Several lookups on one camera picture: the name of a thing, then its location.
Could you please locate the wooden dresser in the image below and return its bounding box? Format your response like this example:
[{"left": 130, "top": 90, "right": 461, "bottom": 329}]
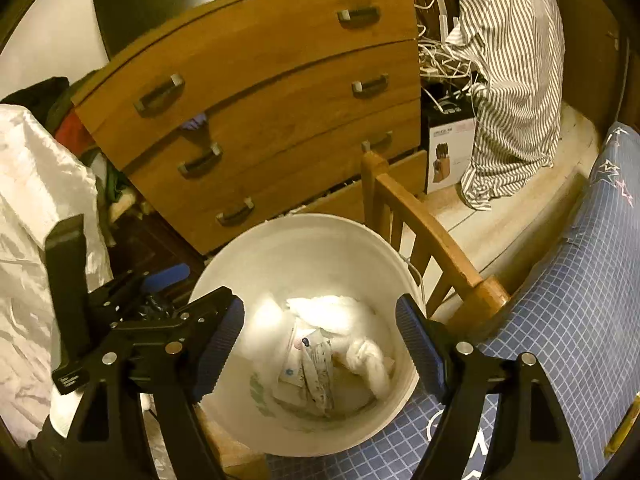
[{"left": 70, "top": 0, "right": 430, "bottom": 256}]

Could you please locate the white packet blue round logo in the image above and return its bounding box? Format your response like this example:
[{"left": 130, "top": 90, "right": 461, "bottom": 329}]
[{"left": 277, "top": 322, "right": 331, "bottom": 391}]

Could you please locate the grey striped cloth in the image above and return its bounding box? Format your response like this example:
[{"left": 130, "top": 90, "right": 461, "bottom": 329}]
[{"left": 432, "top": 0, "right": 566, "bottom": 211}]

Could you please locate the white knife block box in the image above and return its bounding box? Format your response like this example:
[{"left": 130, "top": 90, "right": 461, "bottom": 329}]
[{"left": 425, "top": 115, "right": 478, "bottom": 196}]

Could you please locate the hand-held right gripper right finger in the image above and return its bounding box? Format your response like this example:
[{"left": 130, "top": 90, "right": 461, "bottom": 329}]
[{"left": 395, "top": 294, "right": 583, "bottom": 480}]

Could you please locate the white plastic bucket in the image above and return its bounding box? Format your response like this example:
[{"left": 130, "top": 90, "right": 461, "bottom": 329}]
[{"left": 189, "top": 213, "right": 427, "bottom": 446}]

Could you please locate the tangle of white cables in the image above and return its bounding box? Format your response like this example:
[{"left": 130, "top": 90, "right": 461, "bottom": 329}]
[{"left": 412, "top": 0, "right": 493, "bottom": 96}]

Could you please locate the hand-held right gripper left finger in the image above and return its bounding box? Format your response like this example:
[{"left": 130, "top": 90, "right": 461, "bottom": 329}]
[{"left": 62, "top": 286, "right": 247, "bottom": 480}]

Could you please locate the brown wooden door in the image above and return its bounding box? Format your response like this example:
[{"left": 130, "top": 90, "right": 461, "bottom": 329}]
[{"left": 557, "top": 0, "right": 632, "bottom": 128}]

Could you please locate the yellow snack packet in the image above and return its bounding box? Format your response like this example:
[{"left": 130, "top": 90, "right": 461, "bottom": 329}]
[{"left": 604, "top": 394, "right": 640, "bottom": 461}]

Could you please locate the white bubble wrap roll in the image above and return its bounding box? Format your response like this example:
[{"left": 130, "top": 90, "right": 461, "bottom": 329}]
[{"left": 287, "top": 295, "right": 383, "bottom": 338}]

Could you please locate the blue star-print bed sheet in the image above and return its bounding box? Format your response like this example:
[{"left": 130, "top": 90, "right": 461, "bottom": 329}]
[{"left": 265, "top": 122, "right": 640, "bottom": 480}]

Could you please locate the light wooden chair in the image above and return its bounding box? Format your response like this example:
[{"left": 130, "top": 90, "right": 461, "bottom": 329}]
[{"left": 192, "top": 150, "right": 511, "bottom": 480}]

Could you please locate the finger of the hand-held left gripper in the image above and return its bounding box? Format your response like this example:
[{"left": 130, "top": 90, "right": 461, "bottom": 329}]
[
  {"left": 122, "top": 262, "right": 192, "bottom": 297},
  {"left": 89, "top": 285, "right": 151, "bottom": 333}
]

